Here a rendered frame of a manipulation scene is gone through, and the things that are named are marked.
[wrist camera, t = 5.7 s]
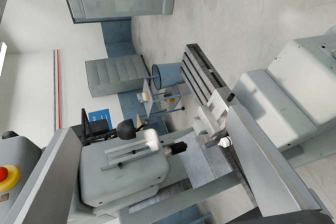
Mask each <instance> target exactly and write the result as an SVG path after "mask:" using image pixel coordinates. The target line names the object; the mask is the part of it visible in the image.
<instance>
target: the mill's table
mask: <svg viewBox="0 0 336 224"><path fill-rule="evenodd" d="M184 50H185V52H184V53H183V57H182V58H183V59H182V60H181V64H180V65H181V66H180V68H179V72H180V74H181V75H182V77H183V79H184V81H185V83H186V84H187V86H188V88H189V90H190V92H191V94H192V95H193V97H194V99H195V101H196V103H197V104H198V106H199V107H200V106H202V105H206V104H207V103H208V101H209V100H210V98H211V96H212V94H213V92H214V90H215V89H218V88H222V87H226V86H227V84H226V83H225V82H224V80H223V79H222V77H221V76H220V75H219V73H218V72H217V70H216V69H215V68H214V66H213V65H212V64H211V62H210V61H209V59H208V58H207V57H206V55H205V54H204V52H203V51H202V50H201V48H200V47H199V45H198V44H197V43H192V44H186V45H185V49H184ZM220 146H221V145H220ZM221 148H222V150H223V152H224V153H225V155H226V157H227V159H228V161H229V162H230V164H231V166H232V168H233V170H234V171H235V173H236V175H237V177H238V179H239V180H240V182H241V184H242V186H243V188H244V190H245V191H246V193H247V195H248V197H249V199H250V200H251V202H252V204H253V206H254V208H256V207H258V204H257V201H256V199H255V197H254V194H253V192H252V189H251V187H250V185H249V182H248V180H247V177H246V175H245V173H244V170H243V168H242V165H241V163H240V160H239V158H238V156H237V153H236V151H235V148H234V146H233V145H230V146H227V147H223V146H221Z"/></svg>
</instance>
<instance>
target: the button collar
mask: <svg viewBox="0 0 336 224"><path fill-rule="evenodd" d="M3 167H5V168H7V170H8V174H7V178H6V179H5V180H4V181H2V182H0V192H4V191H7V190H9V189H11V188H12V187H13V186H14V185H15V184H16V183H17V182H18V181H19V179H20V176H21V171H20V170H19V169H18V168H17V167H15V166H13V165H4V166H3Z"/></svg>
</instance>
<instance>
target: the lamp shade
mask: <svg viewBox="0 0 336 224"><path fill-rule="evenodd" d="M116 135H117V136H118V137H119V138H120V139H121V140H131V139H134V138H136V131H135V126H134V123H133V120H132V118H130V119H126V120H123V121H122V122H120V123H118V125H117V127H116Z"/></svg>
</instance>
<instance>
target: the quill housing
mask: <svg viewBox="0 0 336 224"><path fill-rule="evenodd" d="M154 140H156V143H157V146H158V149H159V150H158V153H155V154H152V155H149V156H146V157H143V158H140V159H137V160H134V161H131V162H128V163H125V164H123V165H122V169H120V168H119V167H118V166H115V167H112V168H109V169H106V170H103V171H102V170H101V169H100V165H99V158H98V157H101V156H104V155H109V154H113V153H116V152H119V151H123V150H126V149H129V148H133V147H136V146H139V145H143V144H146V143H148V142H151V141H154ZM169 169H170V168H169V164H168V161H167V158H166V155H165V153H164V150H163V147H162V144H161V141H160V139H159V136H158V133H157V131H156V130H155V129H153V128H149V129H144V130H142V131H139V132H136V138H133V139H130V140H121V139H120V138H119V137H117V138H113V139H109V140H106V141H102V142H98V143H95V144H91V145H88V146H84V147H82V152H81V157H80V161H79V166H78V178H79V191H80V199H81V201H82V202H83V203H85V204H87V205H90V206H92V207H99V206H102V205H104V204H107V203H109V202H112V201H115V200H117V199H120V198H122V197H125V196H127V195H130V194H133V193H135V192H138V191H140V190H143V189H146V188H148V187H153V185H156V184H159V183H161V182H163V181H164V179H165V177H166V176H167V174H168V172H169Z"/></svg>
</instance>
